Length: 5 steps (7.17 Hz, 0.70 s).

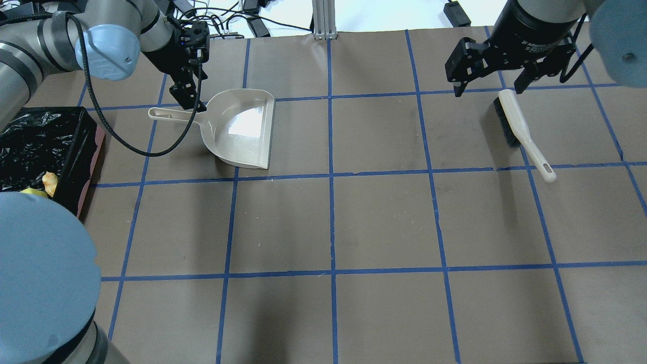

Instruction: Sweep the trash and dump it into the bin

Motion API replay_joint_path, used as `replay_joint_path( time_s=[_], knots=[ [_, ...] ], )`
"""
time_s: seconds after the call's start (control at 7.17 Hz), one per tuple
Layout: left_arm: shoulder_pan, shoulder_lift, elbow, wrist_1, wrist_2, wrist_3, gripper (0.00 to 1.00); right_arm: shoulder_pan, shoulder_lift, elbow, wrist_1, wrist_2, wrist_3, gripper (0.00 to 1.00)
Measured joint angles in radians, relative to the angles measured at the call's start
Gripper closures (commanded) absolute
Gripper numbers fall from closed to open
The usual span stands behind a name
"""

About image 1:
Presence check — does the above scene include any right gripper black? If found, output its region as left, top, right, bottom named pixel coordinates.
left=444, top=1, right=582, bottom=98

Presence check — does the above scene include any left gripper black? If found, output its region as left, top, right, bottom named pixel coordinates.
left=144, top=21, right=210, bottom=113

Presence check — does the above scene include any beige plastic dustpan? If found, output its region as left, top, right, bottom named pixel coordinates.
left=148, top=89, right=276, bottom=170

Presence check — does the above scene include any white hand brush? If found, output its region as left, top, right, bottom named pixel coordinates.
left=493, top=89, right=557, bottom=184

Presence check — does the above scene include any toy croissant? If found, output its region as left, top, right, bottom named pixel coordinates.
left=41, top=172, right=59, bottom=198

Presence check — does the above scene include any yellow sponge piece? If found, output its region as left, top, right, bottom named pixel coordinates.
left=20, top=188, right=50, bottom=199

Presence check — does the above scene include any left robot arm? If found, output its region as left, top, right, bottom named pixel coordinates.
left=2, top=1, right=209, bottom=363

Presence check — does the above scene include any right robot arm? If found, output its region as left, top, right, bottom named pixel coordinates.
left=444, top=1, right=646, bottom=97

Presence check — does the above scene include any bin with black bag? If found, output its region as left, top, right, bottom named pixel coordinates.
left=1, top=107, right=106, bottom=216

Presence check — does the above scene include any aluminium frame post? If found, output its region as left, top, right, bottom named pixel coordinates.
left=312, top=0, right=338, bottom=40

